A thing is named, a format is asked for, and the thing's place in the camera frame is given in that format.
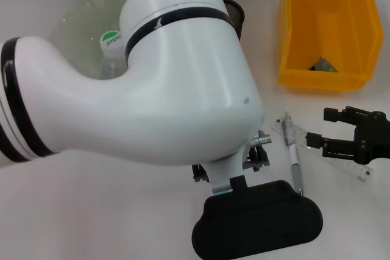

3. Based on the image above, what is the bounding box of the yellow plastic bin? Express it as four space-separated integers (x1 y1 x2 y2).
277 0 385 92

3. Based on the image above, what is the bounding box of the transparent plastic ruler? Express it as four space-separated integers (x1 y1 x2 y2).
271 116 374 183

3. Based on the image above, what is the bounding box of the translucent green ruffled bowl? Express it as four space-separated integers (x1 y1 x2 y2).
59 0 138 80

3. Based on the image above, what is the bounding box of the grey white ballpoint pen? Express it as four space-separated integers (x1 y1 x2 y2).
281 111 306 196

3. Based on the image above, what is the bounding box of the left wrist cable with plug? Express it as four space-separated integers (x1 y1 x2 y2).
249 130 273 147

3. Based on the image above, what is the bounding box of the clear green-label water bottle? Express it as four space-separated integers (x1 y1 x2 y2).
98 29 129 80

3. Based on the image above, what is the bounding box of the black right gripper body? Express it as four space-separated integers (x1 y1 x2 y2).
350 110 390 165

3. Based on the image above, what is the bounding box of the black mesh pen holder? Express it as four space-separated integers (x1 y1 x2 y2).
221 0 246 43

